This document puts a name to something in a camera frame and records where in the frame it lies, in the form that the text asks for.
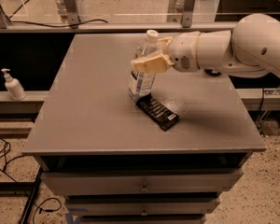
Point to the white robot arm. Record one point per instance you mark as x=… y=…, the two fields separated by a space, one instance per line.
x=251 y=49

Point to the top grey drawer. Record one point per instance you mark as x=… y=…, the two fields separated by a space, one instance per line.
x=75 y=184

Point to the metal bracket post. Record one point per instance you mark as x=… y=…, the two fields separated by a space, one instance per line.
x=70 y=11
x=181 y=11

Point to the grey drawer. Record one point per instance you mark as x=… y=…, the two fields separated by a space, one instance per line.
x=75 y=184
x=142 y=207

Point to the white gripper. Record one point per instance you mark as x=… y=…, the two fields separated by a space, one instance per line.
x=183 y=54

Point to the right metal bracket post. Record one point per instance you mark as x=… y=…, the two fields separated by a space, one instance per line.
x=181 y=11

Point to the white pump dispenser bottle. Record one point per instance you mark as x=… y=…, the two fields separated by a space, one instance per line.
x=13 y=86

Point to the black rxbar chocolate bar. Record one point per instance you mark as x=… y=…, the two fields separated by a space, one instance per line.
x=159 y=113

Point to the clear blue-label plastic bottle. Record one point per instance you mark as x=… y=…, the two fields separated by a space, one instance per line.
x=140 y=84

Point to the blue soda can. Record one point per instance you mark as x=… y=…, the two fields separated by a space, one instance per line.
x=212 y=73

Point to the grey drawer cabinet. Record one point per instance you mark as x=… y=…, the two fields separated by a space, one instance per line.
x=89 y=124

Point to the middle grey drawer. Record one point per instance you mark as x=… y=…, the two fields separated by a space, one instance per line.
x=142 y=207

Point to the left metal bracket post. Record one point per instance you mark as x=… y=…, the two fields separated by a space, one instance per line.
x=70 y=11

